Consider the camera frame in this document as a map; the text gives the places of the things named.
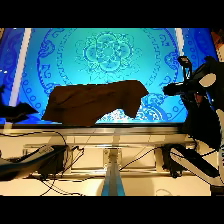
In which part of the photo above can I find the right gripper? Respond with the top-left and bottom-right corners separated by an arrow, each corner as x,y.
162,81 -> 190,97

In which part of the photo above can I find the black cable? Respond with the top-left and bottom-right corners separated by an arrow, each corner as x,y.
0,130 -> 86,196
119,145 -> 165,172

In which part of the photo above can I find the brown garment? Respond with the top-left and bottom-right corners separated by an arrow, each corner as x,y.
41,79 -> 150,128

